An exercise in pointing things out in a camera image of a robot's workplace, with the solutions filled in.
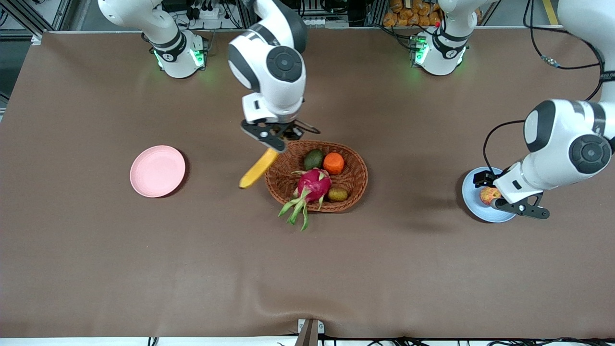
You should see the metal table clamp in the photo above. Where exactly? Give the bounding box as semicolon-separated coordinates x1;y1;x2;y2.
297;319;325;346

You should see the red yellow apple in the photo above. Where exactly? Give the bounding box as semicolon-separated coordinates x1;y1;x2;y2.
480;186;502;206

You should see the brown wicker basket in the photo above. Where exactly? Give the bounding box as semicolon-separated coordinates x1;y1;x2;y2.
265;140;369;213

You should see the orange tangerine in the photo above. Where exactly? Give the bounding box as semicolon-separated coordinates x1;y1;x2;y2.
322;152;345;175

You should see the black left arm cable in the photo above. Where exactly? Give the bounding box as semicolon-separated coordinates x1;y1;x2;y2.
482;0;615;174

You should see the aluminium frame post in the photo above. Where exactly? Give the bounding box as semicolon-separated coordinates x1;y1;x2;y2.
0;0;65;38

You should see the orange packaged snacks pile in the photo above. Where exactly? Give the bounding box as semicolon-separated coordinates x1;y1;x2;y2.
383;0;442;27

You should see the dark green avocado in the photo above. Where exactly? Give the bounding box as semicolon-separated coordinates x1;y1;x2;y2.
303;148;324;171

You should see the pink dragon fruit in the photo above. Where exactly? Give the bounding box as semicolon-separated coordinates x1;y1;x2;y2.
278;168;333;232

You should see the pink round plate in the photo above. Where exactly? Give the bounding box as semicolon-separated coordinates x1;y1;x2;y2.
129;145;186;198

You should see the white power strip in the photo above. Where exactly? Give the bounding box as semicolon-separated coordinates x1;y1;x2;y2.
185;4;226;21

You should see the light blue round plate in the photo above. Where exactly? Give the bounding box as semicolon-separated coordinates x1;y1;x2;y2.
462;166;518;223

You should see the brown table cloth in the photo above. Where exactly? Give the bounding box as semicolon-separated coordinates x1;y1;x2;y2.
0;26;615;339

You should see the yellow banana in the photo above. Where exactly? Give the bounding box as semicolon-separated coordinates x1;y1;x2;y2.
239;147;280;189

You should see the white connector strip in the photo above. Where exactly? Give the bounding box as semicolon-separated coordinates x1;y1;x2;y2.
302;17;349;28

